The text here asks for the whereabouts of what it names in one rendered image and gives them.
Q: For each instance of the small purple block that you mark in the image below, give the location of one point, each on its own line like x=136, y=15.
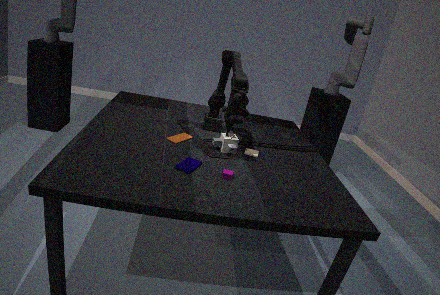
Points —
x=227, y=174

